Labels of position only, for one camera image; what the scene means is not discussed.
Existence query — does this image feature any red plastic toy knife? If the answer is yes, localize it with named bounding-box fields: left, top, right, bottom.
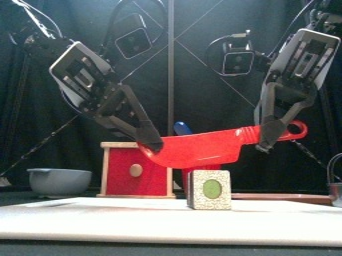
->
left=136, top=119, right=310, bottom=170

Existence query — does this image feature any toy sushi roll green centre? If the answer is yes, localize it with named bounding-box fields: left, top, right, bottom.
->
left=186, top=169, right=234, bottom=211

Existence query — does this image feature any white cutting board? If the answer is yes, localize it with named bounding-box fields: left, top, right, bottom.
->
left=0, top=195, right=342, bottom=248

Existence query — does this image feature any red wooden drawer box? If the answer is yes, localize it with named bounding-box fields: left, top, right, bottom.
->
left=96, top=141, right=176, bottom=200

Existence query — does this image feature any grey bowl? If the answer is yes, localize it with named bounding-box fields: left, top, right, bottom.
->
left=25, top=167, right=94, bottom=198

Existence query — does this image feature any blue plastic handle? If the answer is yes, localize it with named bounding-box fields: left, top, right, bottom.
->
left=172, top=120, right=194, bottom=137

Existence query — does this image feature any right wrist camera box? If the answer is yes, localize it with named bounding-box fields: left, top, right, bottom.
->
left=219, top=30, right=258, bottom=78

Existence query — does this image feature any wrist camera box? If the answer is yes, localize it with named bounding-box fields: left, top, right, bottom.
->
left=219, top=30, right=258, bottom=78
left=112, top=13, right=155, bottom=61

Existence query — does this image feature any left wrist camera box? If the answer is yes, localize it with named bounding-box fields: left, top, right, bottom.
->
left=112, top=13, right=155, bottom=61

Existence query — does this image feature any black camera cable loop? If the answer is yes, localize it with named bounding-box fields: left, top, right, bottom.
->
left=100, top=0, right=168, bottom=51
left=204, top=33, right=251, bottom=77

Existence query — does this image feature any vertical metal frame pole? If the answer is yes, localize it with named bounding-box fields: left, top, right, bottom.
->
left=167, top=0, right=176, bottom=137

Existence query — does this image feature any metal pot with wire handle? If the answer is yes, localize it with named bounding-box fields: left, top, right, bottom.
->
left=326, top=152, right=342, bottom=208

